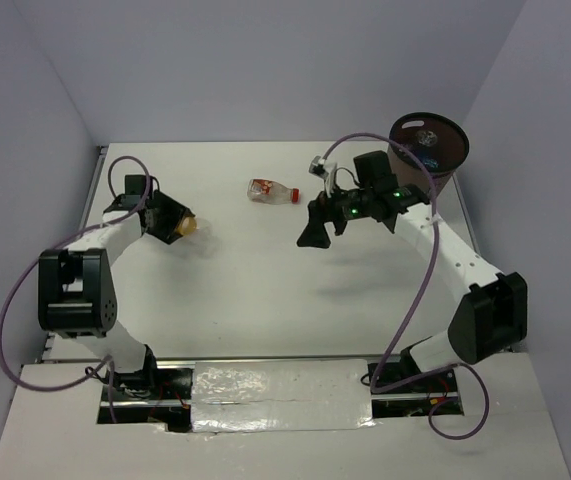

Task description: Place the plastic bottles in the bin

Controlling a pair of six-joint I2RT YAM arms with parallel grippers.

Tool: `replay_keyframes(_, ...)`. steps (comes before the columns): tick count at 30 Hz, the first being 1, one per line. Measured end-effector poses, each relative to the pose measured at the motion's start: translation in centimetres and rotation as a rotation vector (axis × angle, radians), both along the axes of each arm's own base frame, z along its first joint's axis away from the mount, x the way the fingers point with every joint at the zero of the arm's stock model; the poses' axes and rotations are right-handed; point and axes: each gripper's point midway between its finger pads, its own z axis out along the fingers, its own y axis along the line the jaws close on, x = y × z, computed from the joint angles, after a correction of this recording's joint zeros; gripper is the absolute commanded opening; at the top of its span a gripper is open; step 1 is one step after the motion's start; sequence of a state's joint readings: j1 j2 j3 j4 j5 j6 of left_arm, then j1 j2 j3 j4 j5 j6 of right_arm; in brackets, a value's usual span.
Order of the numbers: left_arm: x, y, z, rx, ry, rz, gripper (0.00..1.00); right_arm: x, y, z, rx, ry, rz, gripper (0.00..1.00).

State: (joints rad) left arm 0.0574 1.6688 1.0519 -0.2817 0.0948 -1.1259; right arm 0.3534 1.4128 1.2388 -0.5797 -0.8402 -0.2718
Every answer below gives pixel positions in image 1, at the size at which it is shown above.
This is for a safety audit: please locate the brown plastic waste bin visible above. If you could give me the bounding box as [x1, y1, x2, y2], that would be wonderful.
[388, 112, 470, 195]

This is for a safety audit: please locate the blue label white cap bottle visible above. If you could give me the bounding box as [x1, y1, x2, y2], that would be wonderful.
[415, 154, 441, 172]

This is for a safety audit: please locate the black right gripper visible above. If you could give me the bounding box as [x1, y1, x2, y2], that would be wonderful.
[297, 176, 374, 248]

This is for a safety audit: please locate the yellow cap orange label bottle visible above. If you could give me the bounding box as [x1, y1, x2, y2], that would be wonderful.
[174, 216, 211, 237]

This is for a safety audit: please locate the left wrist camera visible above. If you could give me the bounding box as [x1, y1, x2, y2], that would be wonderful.
[124, 174, 148, 198]

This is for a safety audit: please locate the red cap clear bottle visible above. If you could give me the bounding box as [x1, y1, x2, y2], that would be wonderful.
[247, 178, 300, 205]

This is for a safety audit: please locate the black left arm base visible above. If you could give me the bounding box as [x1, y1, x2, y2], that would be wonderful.
[95, 352, 194, 433]

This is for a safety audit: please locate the white foil covered front board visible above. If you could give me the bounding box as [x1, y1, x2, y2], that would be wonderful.
[0, 354, 569, 479]

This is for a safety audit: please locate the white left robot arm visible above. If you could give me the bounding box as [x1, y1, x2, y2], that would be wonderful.
[37, 174, 197, 399]

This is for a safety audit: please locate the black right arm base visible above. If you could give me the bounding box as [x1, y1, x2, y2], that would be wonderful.
[362, 357, 459, 401]

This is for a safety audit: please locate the small blue label bottle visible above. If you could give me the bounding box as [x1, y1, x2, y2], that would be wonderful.
[414, 129, 438, 148]

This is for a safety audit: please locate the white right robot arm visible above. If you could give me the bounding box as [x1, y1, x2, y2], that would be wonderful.
[297, 151, 528, 391]

